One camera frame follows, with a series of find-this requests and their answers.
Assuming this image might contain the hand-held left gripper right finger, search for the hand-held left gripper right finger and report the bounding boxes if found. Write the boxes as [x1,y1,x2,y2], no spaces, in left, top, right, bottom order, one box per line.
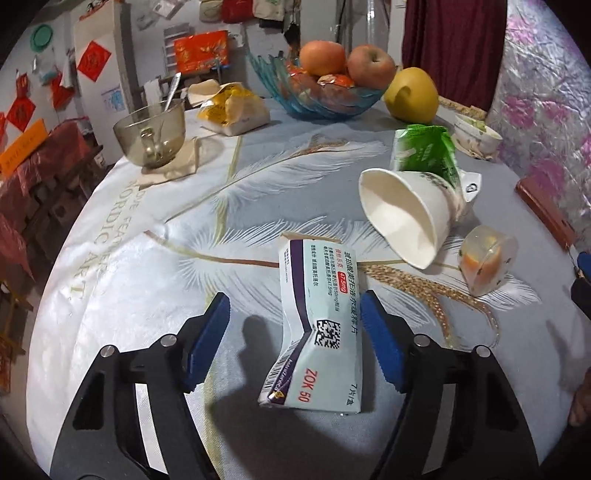
[360,290,541,480]

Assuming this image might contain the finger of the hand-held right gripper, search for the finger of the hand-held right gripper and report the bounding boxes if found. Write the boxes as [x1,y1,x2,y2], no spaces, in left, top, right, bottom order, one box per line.
[571,251,591,321]

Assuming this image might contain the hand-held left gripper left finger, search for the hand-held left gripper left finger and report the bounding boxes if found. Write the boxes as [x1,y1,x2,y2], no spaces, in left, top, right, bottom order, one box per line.
[48,292,230,480]

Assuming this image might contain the white medicine box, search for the white medicine box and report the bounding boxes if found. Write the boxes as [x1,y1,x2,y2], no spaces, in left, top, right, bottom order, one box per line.
[257,233,366,415]

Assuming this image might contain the person's right hand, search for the person's right hand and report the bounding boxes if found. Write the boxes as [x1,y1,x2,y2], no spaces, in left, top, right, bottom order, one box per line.
[568,369,591,428]

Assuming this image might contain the brown leather wallet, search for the brown leather wallet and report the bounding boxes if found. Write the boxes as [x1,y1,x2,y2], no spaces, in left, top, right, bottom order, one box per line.
[515,177,579,251]

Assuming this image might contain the clear plastic jelly cup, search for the clear plastic jelly cup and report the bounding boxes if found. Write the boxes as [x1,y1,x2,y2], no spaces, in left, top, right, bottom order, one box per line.
[458,224,519,297]

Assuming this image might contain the white paper cup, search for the white paper cup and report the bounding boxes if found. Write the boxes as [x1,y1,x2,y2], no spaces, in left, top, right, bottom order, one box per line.
[359,168,456,269]

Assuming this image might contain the beige paper napkin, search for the beige paper napkin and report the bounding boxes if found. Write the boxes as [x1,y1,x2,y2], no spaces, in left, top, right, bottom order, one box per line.
[450,138,502,162]
[140,136,202,186]

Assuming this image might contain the white ceramic bowl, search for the white ceramic bowl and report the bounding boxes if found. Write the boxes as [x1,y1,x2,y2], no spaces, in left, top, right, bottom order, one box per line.
[451,113,504,156]

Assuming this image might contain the green white carton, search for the green white carton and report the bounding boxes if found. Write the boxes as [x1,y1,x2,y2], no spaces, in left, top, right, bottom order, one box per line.
[389,123,482,219]

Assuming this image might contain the floral plastic sheet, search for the floral plastic sheet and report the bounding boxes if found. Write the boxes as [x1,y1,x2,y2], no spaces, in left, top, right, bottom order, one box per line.
[484,0,591,224]

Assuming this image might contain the smoky glass bowl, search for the smoky glass bowl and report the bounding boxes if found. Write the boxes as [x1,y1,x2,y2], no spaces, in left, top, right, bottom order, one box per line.
[113,98,187,169]

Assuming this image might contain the red plastic cover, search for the red plastic cover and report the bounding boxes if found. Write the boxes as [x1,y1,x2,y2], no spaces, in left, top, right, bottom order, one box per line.
[0,120,108,282]

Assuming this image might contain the yellow snack bag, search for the yellow snack bag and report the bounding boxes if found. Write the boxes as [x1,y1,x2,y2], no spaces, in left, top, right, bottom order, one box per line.
[187,82,271,138]

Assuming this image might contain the blue glass fruit bowl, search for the blue glass fruit bowl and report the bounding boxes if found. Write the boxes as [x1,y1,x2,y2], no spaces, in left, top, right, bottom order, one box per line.
[246,50,399,123]

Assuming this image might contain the yellow pear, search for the yellow pear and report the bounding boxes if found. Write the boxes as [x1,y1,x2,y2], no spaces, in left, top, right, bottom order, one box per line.
[384,66,440,125]

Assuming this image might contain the metal spoon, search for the metal spoon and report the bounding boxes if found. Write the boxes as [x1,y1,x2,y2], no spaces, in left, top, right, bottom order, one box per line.
[154,71,182,158]

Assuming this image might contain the orange wrapped candies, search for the orange wrapped candies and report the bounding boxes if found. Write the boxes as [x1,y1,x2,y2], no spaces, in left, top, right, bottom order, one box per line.
[285,61,357,89]

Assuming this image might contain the long orange box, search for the long orange box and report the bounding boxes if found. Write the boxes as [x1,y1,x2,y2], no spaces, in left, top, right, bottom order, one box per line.
[0,119,49,177]

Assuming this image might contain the red apple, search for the red apple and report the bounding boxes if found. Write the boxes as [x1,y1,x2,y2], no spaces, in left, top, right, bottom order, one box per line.
[346,43,397,90]

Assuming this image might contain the dark red curtain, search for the dark red curtain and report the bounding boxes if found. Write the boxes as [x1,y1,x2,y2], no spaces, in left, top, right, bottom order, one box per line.
[401,0,508,113]

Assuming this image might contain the orange fruit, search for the orange fruit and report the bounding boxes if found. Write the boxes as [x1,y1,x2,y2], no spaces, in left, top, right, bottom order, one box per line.
[298,40,347,78]

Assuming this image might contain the orange red gift box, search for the orange red gift box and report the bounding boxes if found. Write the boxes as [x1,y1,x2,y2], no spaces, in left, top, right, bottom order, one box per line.
[172,30,230,73]

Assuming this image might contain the red diamond paper decoration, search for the red diamond paper decoration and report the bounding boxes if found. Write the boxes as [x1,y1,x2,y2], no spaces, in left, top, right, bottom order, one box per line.
[6,95,37,135]
[76,40,113,83]

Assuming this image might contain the white refrigerator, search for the white refrigerator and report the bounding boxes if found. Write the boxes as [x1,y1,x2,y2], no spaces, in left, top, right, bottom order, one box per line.
[73,0,140,118]

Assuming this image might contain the red tote bag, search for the red tote bag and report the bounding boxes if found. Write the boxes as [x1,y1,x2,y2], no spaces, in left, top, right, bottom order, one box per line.
[220,0,254,22]

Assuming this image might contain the beige tote bag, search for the beige tote bag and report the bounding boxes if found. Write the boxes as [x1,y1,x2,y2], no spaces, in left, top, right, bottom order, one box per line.
[252,0,288,20]

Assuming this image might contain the teal round plate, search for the teal round plate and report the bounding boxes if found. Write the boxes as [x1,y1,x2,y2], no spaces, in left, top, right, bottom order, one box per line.
[30,23,55,53]

